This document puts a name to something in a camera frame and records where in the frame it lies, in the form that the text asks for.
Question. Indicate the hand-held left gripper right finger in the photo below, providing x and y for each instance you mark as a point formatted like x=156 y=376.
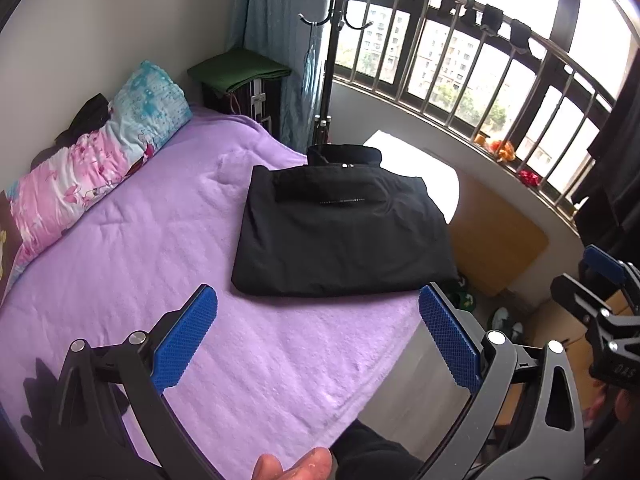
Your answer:
x=447 y=340

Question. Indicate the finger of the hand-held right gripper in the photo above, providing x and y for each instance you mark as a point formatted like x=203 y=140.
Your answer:
x=577 y=292
x=605 y=261

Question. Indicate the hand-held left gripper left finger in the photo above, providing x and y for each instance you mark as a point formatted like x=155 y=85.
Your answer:
x=185 y=340

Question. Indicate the black jacket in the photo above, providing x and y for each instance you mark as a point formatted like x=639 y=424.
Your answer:
x=340 y=240

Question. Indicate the person's left hand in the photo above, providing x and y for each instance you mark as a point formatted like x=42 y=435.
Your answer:
x=290 y=467

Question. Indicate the cardboard box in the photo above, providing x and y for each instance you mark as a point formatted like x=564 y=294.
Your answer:
x=555 y=325

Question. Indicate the green slippers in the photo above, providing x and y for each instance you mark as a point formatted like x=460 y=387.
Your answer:
x=467 y=300

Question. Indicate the white shoe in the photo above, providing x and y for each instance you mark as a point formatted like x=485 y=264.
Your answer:
x=502 y=317

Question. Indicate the purple bed blanket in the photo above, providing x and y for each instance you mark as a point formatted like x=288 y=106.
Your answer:
x=175 y=260

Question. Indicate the wooden board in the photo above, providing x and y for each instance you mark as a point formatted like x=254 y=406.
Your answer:
x=500 y=245

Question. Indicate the dark hanging garment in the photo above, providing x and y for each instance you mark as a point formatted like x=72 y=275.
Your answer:
x=615 y=170

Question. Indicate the red ornament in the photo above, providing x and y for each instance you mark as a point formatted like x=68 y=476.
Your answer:
x=529 y=178

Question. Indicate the orange toy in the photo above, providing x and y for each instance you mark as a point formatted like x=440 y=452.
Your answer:
x=502 y=150

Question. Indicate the metal window railing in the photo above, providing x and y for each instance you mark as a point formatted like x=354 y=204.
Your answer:
x=555 y=45

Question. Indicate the black clothing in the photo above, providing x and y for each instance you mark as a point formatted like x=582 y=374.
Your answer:
x=90 y=115

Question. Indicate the black coat rack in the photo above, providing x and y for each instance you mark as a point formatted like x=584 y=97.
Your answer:
x=331 y=60

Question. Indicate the blue curtain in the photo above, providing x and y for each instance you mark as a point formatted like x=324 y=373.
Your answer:
x=270 y=10

